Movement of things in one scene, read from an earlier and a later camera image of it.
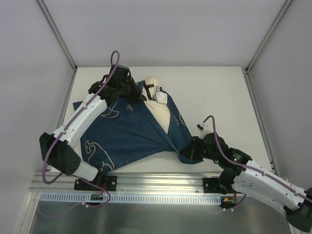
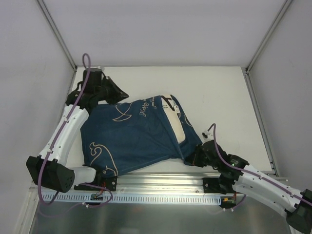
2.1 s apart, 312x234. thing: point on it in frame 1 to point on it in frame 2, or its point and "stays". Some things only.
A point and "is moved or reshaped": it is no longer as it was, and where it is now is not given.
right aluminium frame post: [268, 36] stays
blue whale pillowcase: [128, 129] is moved or reshaped
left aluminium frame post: [58, 32] stays
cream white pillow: [158, 102] to [172, 108]
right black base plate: [211, 185] stays
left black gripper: [133, 90] to [111, 90]
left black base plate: [109, 182] stays
